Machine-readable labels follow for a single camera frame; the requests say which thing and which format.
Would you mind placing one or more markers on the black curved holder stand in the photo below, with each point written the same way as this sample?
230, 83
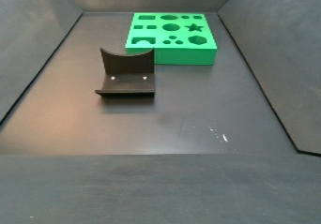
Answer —
128, 74

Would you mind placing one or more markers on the green shape sorter block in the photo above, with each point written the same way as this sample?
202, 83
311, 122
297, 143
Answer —
178, 36

